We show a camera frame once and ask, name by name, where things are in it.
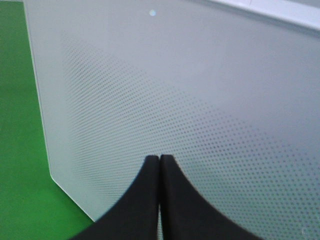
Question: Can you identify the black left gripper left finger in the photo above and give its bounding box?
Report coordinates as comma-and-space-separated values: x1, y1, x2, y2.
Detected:
71, 155, 160, 240

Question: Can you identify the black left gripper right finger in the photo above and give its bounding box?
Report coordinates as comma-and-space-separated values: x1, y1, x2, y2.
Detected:
159, 154, 258, 240

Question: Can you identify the white microwave door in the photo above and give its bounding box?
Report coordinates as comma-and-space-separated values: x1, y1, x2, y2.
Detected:
24, 0, 320, 240

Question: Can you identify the white microwave oven body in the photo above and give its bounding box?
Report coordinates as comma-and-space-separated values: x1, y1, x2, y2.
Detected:
214, 0, 320, 35

